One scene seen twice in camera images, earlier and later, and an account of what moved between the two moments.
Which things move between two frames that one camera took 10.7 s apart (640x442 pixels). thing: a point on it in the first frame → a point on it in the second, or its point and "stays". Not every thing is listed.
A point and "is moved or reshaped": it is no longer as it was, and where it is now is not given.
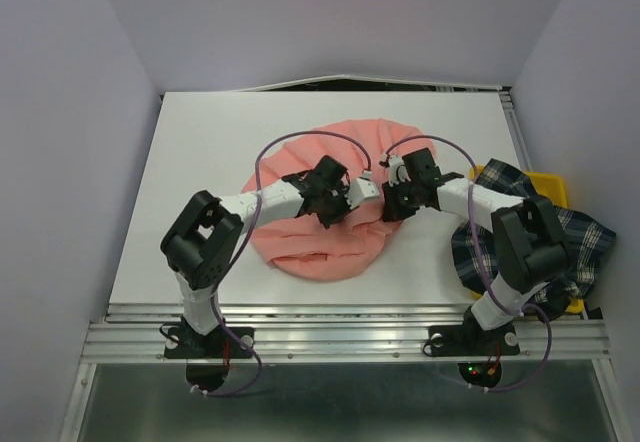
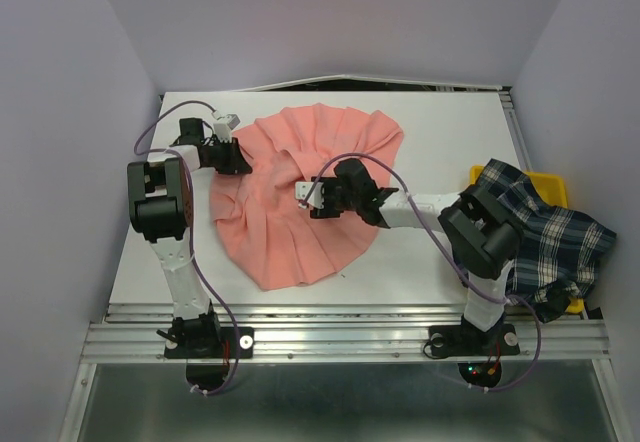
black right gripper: [391, 211] → [326, 212]
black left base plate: [220, 343] stays
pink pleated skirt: [297, 245] is moved or reshaped
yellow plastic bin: [554, 187] stays
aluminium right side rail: [505, 93] stays
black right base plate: [472, 340] stays
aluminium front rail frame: [348, 335] stays
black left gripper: [345, 211] → [235, 161]
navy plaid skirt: [586, 243] stays
